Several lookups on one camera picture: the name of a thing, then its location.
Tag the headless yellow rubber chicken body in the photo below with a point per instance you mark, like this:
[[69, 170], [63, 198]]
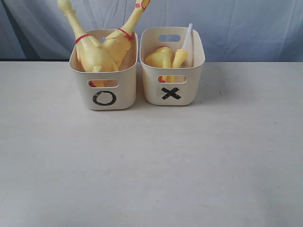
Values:
[[160, 58]]

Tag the yellow rubber chicken front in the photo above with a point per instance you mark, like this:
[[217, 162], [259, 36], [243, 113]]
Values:
[[118, 42]]

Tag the yellow rubber chicken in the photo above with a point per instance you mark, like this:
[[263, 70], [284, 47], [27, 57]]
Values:
[[90, 54], [118, 42]]

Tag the cream bin marked cross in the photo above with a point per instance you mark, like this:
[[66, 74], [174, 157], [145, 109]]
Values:
[[169, 86]]

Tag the cream bin marked circle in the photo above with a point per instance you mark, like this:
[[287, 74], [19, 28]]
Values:
[[108, 90]]

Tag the white backdrop curtain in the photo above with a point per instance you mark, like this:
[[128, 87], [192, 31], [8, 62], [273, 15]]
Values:
[[231, 30]]

